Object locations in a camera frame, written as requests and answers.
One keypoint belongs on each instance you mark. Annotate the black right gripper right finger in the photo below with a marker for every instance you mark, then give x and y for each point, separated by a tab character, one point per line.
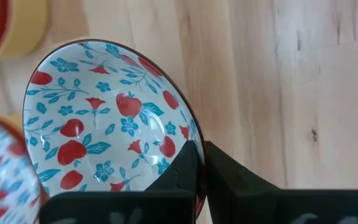
244	202

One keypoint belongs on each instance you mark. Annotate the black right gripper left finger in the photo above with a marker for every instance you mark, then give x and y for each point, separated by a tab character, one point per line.
166	205

